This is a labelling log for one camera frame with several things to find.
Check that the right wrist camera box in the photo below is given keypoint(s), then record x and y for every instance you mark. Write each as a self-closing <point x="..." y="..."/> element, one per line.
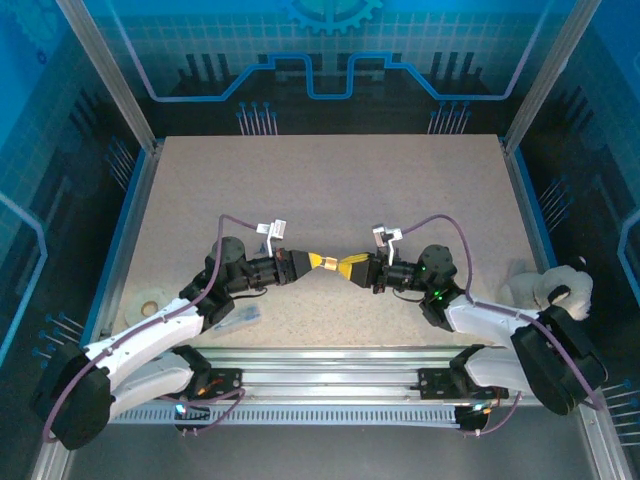
<point x="382" y="234"/>

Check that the black controller board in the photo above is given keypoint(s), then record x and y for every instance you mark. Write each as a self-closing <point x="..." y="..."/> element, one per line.
<point x="472" y="425"/>
<point x="192" y="427"/>

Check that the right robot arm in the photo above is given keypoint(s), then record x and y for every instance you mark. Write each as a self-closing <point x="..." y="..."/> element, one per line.
<point x="490" y="320"/>

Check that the aluminium frame post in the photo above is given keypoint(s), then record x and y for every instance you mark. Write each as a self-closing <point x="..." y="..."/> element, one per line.
<point x="115" y="75"/>
<point x="547" y="75"/>

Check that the aluminium side rail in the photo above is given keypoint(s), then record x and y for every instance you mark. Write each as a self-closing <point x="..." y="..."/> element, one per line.
<point x="521" y="200"/>
<point x="135" y="225"/>

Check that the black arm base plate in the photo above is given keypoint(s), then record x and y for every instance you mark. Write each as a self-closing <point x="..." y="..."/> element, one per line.
<point x="230" y="380"/>
<point x="435" y="382"/>

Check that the clear plastic bag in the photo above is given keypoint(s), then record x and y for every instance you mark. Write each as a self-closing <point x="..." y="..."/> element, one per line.
<point x="245" y="315"/>

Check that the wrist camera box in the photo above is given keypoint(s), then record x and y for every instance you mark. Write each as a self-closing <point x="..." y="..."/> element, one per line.
<point x="382" y="234"/>
<point x="272" y="227"/>

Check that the white tape roll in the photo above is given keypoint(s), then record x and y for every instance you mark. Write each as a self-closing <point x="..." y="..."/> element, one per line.
<point x="134" y="310"/>

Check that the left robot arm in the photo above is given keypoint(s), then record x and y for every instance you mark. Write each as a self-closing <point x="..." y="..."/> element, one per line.
<point x="150" y="325"/>

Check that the blue table edge strip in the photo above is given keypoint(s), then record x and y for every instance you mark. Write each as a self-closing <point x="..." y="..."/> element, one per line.
<point x="534" y="200"/>
<point x="119" y="225"/>

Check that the white plush toy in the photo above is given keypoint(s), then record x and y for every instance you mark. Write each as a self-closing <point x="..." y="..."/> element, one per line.
<point x="570" y="280"/>

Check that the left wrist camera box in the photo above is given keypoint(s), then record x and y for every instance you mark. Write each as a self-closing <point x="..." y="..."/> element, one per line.
<point x="272" y="227"/>

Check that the wide aluminium base rail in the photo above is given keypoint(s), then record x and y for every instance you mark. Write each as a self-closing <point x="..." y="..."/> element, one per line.
<point x="325" y="375"/>

